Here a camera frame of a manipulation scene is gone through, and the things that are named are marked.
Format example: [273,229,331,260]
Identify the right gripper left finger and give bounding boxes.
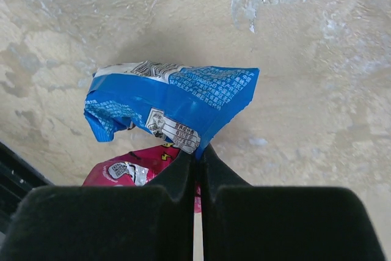
[1,152,195,260]

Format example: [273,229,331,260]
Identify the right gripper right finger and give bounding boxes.
[198,146,385,260]

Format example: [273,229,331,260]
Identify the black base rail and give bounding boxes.
[0,143,53,234]

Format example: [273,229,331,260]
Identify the small red snack packet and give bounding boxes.
[69,144,202,225]

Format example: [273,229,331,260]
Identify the small blue snack packet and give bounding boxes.
[84,61,260,158]

